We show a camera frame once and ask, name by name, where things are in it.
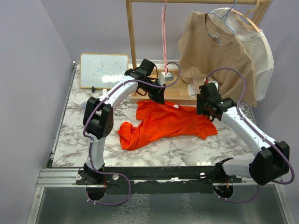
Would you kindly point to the white marker pen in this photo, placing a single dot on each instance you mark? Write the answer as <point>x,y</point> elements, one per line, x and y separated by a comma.
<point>104,91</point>

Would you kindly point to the blue wire hanger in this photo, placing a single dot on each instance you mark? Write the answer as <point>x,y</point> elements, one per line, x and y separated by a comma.
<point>224,18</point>

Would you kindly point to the small whiteboard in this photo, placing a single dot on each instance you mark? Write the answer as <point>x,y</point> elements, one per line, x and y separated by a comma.
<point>102,71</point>

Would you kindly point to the orange t-shirt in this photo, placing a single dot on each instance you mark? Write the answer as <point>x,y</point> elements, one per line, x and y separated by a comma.
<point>163,121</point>

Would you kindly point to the pink wire hanger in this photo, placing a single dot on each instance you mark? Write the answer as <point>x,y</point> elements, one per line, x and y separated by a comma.
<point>164,37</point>

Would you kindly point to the aluminium table frame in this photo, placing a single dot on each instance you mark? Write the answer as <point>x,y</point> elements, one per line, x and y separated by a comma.
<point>58,200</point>

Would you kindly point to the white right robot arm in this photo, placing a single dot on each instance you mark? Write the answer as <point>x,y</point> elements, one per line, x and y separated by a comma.
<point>270,157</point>

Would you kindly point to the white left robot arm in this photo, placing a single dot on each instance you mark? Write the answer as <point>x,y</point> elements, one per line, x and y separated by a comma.
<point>98,118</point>

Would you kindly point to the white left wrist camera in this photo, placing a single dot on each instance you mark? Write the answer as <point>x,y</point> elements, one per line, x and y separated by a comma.
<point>165,77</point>

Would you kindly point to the white t-shirt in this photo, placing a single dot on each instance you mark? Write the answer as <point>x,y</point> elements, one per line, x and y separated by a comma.
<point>256,45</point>

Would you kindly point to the wooden hanger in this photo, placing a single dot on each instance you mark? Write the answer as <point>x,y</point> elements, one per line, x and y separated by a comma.
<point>251,24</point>

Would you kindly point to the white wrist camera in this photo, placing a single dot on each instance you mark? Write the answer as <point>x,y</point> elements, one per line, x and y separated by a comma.
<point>213,82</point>
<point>165,77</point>

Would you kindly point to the wooden clothes rack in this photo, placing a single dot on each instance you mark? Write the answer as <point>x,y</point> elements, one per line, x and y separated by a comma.
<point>178,93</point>

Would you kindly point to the black mounting rail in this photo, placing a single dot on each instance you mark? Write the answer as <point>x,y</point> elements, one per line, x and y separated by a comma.
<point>154,180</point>

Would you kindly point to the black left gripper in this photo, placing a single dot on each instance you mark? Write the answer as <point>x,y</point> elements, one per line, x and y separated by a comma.
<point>158,95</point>

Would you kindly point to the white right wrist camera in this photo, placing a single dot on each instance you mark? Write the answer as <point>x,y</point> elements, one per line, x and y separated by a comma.
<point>213,82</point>

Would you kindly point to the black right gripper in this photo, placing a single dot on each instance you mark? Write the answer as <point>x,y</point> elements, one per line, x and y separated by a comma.
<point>200,107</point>

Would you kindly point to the beige t-shirt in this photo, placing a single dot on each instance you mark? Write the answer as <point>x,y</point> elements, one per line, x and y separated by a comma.
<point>206,49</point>

